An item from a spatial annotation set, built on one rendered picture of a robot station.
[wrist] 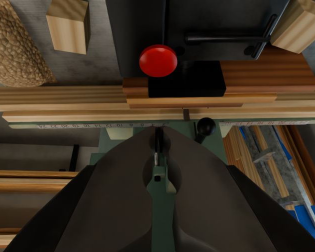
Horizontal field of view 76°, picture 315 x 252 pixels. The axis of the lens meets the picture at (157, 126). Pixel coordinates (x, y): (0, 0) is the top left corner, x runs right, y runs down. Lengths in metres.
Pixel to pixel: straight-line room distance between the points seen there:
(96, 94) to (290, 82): 0.29
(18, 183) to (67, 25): 2.21
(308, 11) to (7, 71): 0.37
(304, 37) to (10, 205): 2.86
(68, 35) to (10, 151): 2.91
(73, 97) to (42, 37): 0.10
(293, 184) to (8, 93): 1.14
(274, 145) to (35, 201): 2.46
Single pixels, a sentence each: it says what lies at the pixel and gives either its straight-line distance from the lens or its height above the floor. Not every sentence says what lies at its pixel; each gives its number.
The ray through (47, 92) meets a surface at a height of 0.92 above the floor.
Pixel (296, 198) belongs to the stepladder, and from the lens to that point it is 1.20.
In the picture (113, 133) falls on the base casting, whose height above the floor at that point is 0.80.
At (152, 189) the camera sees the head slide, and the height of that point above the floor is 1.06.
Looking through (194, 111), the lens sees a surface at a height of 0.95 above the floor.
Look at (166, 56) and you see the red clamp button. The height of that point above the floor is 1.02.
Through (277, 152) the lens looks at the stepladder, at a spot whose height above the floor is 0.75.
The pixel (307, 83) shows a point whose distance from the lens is 0.32.
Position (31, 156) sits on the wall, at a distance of 3.01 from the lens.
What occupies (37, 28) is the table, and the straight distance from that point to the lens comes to 0.33.
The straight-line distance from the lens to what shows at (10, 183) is 2.44.
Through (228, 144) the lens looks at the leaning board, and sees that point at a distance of 2.32.
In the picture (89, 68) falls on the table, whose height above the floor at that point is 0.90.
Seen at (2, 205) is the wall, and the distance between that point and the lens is 2.93.
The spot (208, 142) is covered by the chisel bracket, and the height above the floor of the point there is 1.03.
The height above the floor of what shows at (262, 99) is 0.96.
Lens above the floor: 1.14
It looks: 30 degrees down
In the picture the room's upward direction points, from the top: 178 degrees clockwise
